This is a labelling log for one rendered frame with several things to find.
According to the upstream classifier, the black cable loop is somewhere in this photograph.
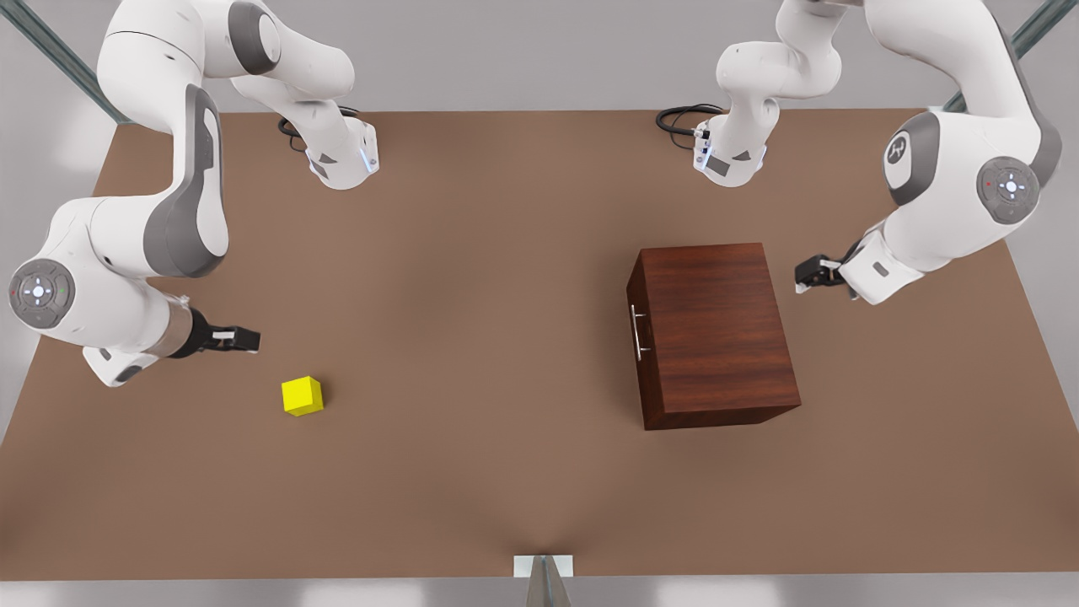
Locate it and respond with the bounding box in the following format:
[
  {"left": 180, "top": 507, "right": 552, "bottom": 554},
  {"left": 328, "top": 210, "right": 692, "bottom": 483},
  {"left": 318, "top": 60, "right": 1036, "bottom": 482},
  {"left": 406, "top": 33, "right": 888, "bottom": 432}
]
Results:
[
  {"left": 655, "top": 104, "right": 727, "bottom": 153},
  {"left": 277, "top": 106, "right": 361, "bottom": 153}
]

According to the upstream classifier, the silver frame post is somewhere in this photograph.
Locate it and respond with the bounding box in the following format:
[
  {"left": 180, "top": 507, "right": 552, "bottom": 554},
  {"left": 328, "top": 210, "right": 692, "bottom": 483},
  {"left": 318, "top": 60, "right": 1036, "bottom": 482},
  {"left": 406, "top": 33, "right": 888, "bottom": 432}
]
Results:
[
  {"left": 942, "top": 0, "right": 1079, "bottom": 114},
  {"left": 513, "top": 554, "right": 574, "bottom": 607},
  {"left": 0, "top": 0, "right": 136, "bottom": 126}
]

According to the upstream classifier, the dark wooden drawer cabinet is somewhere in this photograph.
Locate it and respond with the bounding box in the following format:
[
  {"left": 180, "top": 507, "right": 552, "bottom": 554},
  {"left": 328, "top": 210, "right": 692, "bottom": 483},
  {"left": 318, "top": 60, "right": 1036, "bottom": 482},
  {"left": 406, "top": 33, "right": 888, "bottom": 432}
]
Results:
[{"left": 625, "top": 243, "right": 803, "bottom": 432}]

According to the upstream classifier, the yellow cube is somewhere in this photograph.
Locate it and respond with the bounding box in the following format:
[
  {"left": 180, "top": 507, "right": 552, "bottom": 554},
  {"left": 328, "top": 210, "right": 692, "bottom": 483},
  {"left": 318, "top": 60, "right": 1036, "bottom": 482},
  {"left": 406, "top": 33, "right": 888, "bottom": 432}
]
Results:
[{"left": 282, "top": 376, "right": 325, "bottom": 417}]

